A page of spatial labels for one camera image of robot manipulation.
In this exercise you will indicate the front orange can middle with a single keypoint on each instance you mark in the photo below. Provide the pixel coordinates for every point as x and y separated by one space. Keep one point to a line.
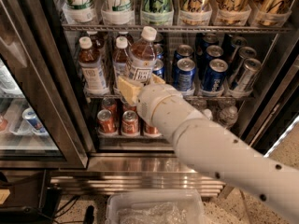
129 122

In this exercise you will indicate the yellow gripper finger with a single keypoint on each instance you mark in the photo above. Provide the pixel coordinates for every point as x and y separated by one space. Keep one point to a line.
154 79
129 89

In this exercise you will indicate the front water bottle middle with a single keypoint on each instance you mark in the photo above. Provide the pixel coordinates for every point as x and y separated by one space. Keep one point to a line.
208 113

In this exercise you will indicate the upper wire shelf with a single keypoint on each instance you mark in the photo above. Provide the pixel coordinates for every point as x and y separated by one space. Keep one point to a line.
183 29

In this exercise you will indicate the blue can column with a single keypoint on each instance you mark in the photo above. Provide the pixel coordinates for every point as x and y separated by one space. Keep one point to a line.
212 52
159 52
184 72
183 51
214 75
158 69

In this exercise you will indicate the front red can right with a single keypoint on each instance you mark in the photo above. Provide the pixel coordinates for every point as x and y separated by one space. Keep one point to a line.
151 130

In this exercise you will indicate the water bottle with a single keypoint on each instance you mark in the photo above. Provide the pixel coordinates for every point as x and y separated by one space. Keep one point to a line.
228 117
208 113

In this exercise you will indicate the tea bottle blue label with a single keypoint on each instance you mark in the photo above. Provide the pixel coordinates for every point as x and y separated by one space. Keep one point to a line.
142 57

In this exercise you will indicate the wire shelf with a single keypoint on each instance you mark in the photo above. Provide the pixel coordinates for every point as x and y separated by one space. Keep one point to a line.
116 96
183 29

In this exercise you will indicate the middle wire shelf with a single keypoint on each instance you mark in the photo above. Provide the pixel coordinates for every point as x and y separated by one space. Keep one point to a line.
116 96

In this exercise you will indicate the green tall can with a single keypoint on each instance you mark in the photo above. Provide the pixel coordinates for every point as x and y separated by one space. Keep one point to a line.
156 12

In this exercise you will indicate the white tall can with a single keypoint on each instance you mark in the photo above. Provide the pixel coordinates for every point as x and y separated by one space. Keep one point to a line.
81 11
117 12

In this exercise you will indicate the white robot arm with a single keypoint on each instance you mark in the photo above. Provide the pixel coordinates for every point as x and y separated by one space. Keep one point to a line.
209 149

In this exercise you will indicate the left front tea bottle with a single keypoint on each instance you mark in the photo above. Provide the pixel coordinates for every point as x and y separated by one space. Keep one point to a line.
90 62

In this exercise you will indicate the orange can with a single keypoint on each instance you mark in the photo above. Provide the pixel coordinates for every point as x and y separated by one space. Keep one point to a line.
106 121
129 122

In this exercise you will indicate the front water bottle right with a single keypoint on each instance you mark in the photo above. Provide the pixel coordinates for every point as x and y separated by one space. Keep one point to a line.
228 117

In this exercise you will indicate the clear plastic bin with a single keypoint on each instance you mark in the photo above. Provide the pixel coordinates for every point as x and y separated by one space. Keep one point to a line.
156 206

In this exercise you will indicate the open right fridge door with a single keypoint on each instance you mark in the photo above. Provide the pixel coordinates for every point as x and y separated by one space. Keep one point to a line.
277 107

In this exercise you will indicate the gold tall can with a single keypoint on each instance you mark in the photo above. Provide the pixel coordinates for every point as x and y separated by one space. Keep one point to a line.
194 12
231 3
272 13

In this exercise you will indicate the left glass fridge door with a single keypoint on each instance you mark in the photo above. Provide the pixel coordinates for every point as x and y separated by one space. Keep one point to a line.
43 123

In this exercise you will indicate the white tall can left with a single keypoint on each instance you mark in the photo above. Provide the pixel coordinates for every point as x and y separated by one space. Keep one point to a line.
81 11

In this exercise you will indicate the front orange can left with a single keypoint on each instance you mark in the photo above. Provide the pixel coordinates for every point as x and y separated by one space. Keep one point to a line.
106 121

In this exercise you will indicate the rear tea bottle left column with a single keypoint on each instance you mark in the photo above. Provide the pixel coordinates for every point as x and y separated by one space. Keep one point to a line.
98 42

